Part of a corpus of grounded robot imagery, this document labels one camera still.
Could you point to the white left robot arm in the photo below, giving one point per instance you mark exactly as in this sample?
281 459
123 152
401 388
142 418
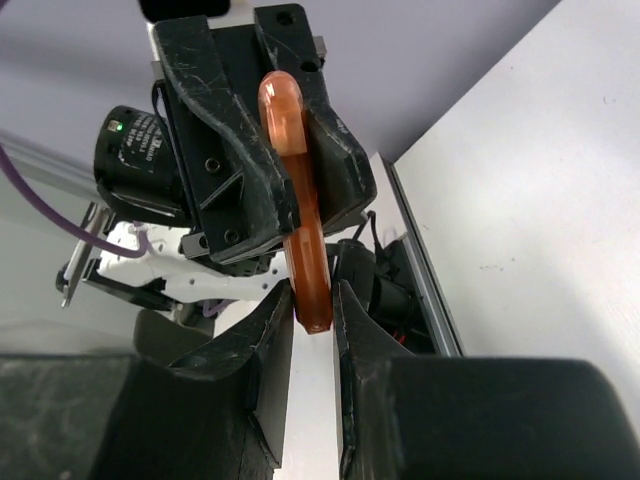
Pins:
163 278

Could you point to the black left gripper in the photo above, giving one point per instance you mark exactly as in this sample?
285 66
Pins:
219 153

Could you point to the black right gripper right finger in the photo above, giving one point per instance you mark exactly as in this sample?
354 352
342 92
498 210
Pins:
409 416

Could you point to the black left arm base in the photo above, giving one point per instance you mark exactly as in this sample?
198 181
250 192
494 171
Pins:
383 282

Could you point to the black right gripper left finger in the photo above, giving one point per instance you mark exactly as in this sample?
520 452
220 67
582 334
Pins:
218 412

